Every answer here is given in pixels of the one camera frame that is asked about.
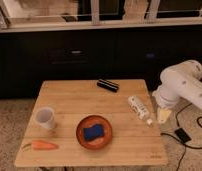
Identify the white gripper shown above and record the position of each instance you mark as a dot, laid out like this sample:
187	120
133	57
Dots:
166	99

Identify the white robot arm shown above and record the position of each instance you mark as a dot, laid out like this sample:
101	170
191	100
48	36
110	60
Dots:
178	81

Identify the white ceramic cup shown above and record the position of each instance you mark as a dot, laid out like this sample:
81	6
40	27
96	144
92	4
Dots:
45	117

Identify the clear plastic bottle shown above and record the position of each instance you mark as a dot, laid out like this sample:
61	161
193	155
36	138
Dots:
141	110

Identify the black power adapter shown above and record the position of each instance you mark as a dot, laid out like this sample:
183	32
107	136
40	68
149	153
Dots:
182	135

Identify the black rectangular case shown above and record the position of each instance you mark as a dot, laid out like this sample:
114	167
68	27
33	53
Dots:
108	85

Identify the brown round plate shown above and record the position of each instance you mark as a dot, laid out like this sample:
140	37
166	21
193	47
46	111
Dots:
97	143

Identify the blue sponge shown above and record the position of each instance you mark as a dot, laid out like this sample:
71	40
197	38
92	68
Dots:
93	132

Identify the wooden table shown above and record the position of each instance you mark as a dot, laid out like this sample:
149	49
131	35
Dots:
82	104

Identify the orange carrot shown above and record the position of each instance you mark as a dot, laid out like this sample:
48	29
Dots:
41	145

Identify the dark cabinet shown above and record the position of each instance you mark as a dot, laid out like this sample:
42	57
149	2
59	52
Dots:
29	58

